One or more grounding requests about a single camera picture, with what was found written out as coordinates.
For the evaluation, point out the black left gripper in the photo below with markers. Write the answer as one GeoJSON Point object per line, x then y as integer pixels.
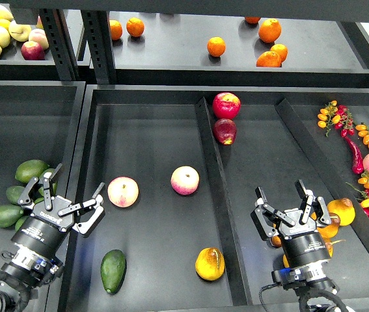
{"type": "Point", "coordinates": [51, 219]}

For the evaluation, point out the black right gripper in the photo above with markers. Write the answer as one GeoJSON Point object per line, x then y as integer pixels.
{"type": "Point", "coordinates": [301, 241]}

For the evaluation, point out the dark green avocado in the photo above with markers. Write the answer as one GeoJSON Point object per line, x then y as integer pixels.
{"type": "Point", "coordinates": [112, 270]}

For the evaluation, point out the yellow orange pear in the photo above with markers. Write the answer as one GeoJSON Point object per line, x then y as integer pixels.
{"type": "Point", "coordinates": [210, 264]}

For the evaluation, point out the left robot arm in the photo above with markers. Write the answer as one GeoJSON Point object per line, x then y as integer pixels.
{"type": "Point", "coordinates": [26, 271]}

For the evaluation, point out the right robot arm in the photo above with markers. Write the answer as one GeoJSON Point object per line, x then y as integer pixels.
{"type": "Point", "coordinates": [315, 291]}

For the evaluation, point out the green avocado right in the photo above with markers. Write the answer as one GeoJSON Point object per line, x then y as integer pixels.
{"type": "Point", "coordinates": [48, 172]}

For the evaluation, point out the green avocado top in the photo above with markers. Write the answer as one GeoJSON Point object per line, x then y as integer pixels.
{"type": "Point", "coordinates": [28, 169]}

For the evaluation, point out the yellow pear far right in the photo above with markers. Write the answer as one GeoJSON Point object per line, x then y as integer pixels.
{"type": "Point", "coordinates": [344, 209]}

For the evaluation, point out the green avocado far left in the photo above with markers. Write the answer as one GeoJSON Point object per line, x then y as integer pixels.
{"type": "Point", "coordinates": [9, 215]}

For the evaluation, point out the pink apple left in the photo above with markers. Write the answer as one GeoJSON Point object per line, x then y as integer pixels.
{"type": "Point", "coordinates": [123, 191]}

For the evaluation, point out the red chili pepper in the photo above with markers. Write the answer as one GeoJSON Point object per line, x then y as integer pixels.
{"type": "Point", "coordinates": [357, 159]}

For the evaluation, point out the black left tray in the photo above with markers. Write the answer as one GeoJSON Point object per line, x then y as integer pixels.
{"type": "Point", "coordinates": [38, 120]}

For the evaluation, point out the dark red apple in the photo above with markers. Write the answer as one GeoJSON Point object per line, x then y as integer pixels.
{"type": "Point", "coordinates": [225, 130]}

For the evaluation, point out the orange cherry tomato bunch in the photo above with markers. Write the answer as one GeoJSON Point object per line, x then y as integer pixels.
{"type": "Point", "coordinates": [328, 117]}

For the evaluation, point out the black divided tray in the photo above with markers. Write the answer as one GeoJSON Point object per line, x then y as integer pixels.
{"type": "Point", "coordinates": [146, 132]}

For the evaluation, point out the pink apple centre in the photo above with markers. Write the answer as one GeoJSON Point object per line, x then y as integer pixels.
{"type": "Point", "coordinates": [185, 180]}

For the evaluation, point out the bright red apple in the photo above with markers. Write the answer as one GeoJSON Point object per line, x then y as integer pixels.
{"type": "Point", "coordinates": [226, 105]}

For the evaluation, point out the orange on shelf front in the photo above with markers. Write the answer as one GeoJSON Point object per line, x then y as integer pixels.
{"type": "Point", "coordinates": [269, 59]}

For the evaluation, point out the red apple on shelf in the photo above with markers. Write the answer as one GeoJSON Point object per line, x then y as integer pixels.
{"type": "Point", "coordinates": [32, 50]}

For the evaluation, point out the orange behind front orange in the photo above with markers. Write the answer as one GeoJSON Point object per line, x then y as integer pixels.
{"type": "Point", "coordinates": [281, 50]}

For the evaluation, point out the pink peach on shelf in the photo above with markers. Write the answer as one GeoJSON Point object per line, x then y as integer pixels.
{"type": "Point", "coordinates": [39, 36]}

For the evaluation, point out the pale yellow apple right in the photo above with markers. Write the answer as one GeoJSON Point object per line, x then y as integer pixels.
{"type": "Point", "coordinates": [19, 32]}

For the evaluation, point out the orange on shelf left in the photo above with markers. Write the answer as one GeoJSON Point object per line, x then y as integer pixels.
{"type": "Point", "coordinates": [115, 29]}

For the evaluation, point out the orange on shelf centre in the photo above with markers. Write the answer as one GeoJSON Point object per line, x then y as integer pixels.
{"type": "Point", "coordinates": [216, 46]}

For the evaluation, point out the large orange on shelf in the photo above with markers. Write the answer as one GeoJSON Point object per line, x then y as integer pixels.
{"type": "Point", "coordinates": [270, 30]}

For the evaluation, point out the yellow lemon on shelf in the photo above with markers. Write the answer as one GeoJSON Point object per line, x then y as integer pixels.
{"type": "Point", "coordinates": [4, 23]}

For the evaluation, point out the black shelf upright post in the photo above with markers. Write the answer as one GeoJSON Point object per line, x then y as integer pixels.
{"type": "Point", "coordinates": [56, 30]}

